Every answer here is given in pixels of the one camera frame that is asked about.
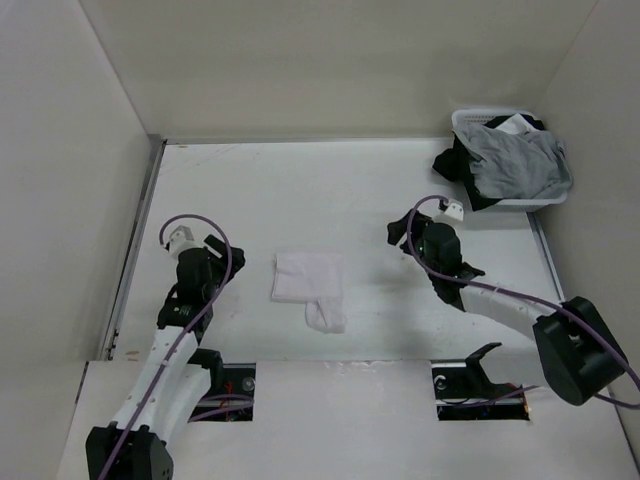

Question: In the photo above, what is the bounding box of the white tank top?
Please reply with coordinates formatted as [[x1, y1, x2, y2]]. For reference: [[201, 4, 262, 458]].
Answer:
[[271, 251, 347, 334]]

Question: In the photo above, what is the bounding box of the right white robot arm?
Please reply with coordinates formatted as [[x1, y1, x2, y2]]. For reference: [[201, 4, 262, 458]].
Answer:
[[387, 213, 628, 406]]

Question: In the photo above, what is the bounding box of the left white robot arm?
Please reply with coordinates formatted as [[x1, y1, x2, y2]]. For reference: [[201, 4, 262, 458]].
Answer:
[[85, 226, 245, 479]]

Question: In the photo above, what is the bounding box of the black tank top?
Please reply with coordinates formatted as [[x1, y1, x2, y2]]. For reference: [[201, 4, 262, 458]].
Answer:
[[432, 116, 546, 211]]

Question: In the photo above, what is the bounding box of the grey tank top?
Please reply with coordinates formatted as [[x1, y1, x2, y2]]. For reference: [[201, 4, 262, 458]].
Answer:
[[453, 123, 573, 200]]

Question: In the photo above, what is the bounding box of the white plastic laundry basket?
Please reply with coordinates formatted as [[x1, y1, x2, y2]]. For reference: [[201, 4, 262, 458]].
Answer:
[[451, 107, 569, 213]]

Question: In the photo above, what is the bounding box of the white garment in basket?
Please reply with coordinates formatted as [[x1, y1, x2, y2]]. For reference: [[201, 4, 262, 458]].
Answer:
[[495, 114, 537, 135]]

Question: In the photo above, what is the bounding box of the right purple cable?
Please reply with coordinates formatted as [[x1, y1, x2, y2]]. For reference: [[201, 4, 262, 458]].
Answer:
[[405, 195, 640, 409]]

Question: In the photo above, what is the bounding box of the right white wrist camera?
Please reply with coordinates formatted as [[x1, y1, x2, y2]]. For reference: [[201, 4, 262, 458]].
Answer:
[[439, 199, 464, 224]]

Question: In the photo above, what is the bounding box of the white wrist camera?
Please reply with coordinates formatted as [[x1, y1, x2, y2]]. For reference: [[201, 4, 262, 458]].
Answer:
[[439, 199, 464, 224], [165, 225, 201, 260]]

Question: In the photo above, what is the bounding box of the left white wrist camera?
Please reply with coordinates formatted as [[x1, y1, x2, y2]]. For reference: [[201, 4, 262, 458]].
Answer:
[[165, 225, 201, 260]]

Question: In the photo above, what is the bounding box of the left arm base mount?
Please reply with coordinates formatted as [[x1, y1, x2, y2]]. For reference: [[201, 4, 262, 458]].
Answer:
[[191, 363, 257, 422]]

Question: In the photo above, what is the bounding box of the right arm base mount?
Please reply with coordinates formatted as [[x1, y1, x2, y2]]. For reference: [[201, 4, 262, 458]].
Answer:
[[431, 342, 530, 421]]

